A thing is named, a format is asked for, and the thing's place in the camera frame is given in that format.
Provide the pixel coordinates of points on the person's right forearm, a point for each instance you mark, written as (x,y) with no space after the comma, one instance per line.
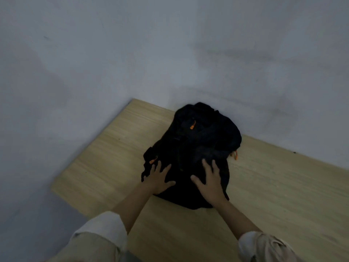
(235,219)

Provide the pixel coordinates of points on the person's left forearm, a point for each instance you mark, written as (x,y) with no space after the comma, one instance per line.
(133,206)

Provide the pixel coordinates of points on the person's beige left sleeve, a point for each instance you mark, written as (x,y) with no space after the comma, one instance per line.
(101,237)

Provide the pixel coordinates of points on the black backpack with orange zippers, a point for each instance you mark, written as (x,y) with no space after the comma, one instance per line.
(203,139)

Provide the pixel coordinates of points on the person's right middle finger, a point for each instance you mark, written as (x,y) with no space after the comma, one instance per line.
(215,167)

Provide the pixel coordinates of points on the person's left hand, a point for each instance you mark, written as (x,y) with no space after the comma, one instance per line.
(156,180)

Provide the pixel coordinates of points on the person's right thumb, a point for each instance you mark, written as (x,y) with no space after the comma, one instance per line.
(196,181)

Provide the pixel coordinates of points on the person's beige right sleeve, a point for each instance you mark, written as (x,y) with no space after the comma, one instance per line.
(265,248)

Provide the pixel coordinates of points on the person's right hand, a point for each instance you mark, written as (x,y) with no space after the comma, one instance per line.
(212,186)

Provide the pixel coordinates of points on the person's left middle finger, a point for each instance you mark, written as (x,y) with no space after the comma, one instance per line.
(158,166)

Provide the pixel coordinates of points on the person's beige sleeve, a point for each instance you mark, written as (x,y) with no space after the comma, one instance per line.
(101,237)
(265,248)

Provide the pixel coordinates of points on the person's left thumb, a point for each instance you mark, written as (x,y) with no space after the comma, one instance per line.
(169,184)

